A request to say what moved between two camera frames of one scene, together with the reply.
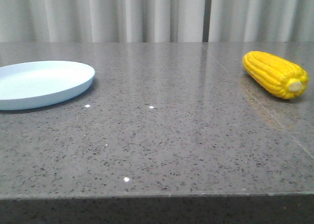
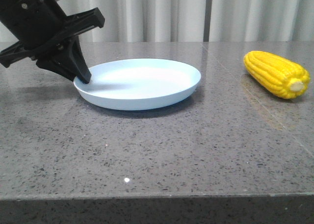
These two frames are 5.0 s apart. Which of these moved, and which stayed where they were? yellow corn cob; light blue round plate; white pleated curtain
Moved: light blue round plate
Stayed: white pleated curtain; yellow corn cob
